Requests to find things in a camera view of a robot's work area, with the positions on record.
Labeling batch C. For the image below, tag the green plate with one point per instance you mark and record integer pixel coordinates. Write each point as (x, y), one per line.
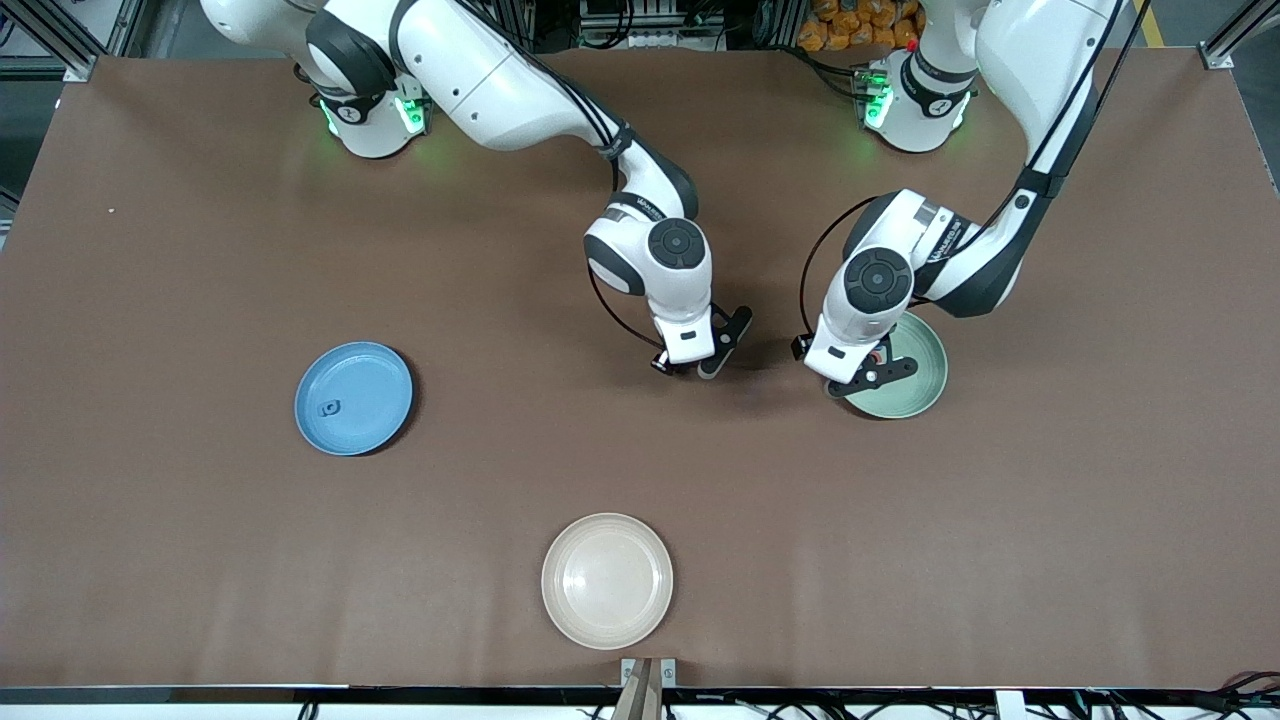
(915, 385)

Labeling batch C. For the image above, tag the aluminium frame post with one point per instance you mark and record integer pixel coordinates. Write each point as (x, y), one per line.
(1225, 50)
(30, 68)

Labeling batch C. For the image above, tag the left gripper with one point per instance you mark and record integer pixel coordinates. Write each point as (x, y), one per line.
(802, 347)

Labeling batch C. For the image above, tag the blue plate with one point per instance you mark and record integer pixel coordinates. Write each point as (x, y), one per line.
(370, 380)

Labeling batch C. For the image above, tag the brown table cover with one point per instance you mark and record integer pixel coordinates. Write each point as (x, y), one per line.
(640, 470)

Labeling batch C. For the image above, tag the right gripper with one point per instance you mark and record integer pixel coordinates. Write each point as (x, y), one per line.
(661, 362)

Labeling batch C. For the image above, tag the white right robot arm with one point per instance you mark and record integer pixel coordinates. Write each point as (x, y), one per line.
(480, 80)

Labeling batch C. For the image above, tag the long white socket bar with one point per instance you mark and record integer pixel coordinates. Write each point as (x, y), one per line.
(650, 40)

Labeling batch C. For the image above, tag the beige plate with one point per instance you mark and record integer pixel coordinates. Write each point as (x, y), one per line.
(607, 580)

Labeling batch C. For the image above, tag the pile of orange packets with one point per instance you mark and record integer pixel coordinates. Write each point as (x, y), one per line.
(850, 25)

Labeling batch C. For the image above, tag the small metal bracket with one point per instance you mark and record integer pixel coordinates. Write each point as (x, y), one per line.
(628, 668)

